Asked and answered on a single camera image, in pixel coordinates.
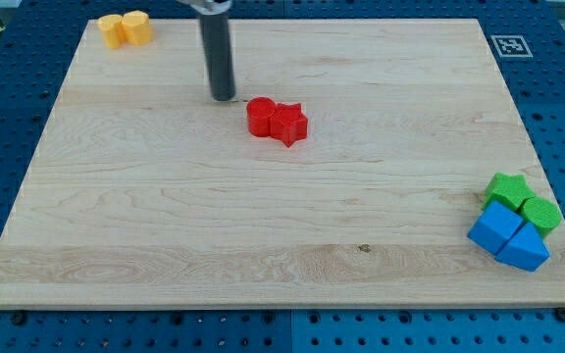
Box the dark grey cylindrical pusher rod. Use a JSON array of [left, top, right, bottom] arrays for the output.
[[198, 12, 235, 101]]

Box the green cylinder block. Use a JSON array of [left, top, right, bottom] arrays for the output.
[[519, 197, 562, 239]]

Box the yellow hexagon block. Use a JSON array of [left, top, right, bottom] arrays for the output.
[[122, 10, 153, 45]]

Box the silver metal rod mount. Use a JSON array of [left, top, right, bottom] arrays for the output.
[[177, 0, 232, 15]]

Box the blue triangle block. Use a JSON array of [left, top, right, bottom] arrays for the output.
[[495, 223, 550, 272]]

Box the green star block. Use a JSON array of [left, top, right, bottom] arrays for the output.
[[482, 173, 537, 211]]

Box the light wooden board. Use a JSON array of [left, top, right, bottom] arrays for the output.
[[0, 19, 565, 310]]

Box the red cylinder block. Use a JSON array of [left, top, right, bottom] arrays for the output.
[[246, 97, 277, 137]]

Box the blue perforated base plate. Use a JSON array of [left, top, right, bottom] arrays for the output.
[[0, 0, 565, 352]]

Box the red star block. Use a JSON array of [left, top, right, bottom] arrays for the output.
[[270, 103, 308, 147]]

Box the blue cube block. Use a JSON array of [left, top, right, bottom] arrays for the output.
[[467, 201, 524, 255]]

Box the white fiducial marker tag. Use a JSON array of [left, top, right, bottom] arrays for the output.
[[490, 34, 533, 58]]

